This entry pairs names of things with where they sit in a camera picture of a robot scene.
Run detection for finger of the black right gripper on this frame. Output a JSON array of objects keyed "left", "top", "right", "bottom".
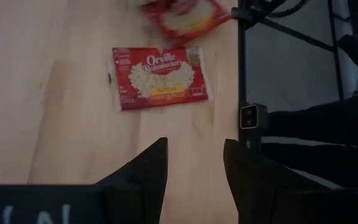
[{"left": 231, "top": 6, "right": 259, "bottom": 28}]

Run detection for black table frame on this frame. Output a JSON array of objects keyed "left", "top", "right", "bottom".
[{"left": 237, "top": 0, "right": 345, "bottom": 150}]

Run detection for red popcorn bag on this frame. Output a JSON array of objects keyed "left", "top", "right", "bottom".
[
  {"left": 112, "top": 46, "right": 213, "bottom": 111},
  {"left": 140, "top": 0, "right": 233, "bottom": 47}
]

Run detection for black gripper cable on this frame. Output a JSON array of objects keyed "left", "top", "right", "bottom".
[{"left": 268, "top": 0, "right": 311, "bottom": 18}]

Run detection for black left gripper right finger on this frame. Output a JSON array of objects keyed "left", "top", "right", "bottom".
[{"left": 223, "top": 139, "right": 319, "bottom": 224}]

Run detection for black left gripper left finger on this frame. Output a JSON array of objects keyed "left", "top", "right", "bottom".
[{"left": 96, "top": 137, "right": 169, "bottom": 224}]

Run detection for small silver-faced camera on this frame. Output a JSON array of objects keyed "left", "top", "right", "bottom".
[{"left": 239, "top": 103, "right": 269, "bottom": 130}]

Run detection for dark bulky equipment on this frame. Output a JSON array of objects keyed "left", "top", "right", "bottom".
[{"left": 259, "top": 93, "right": 358, "bottom": 190}]

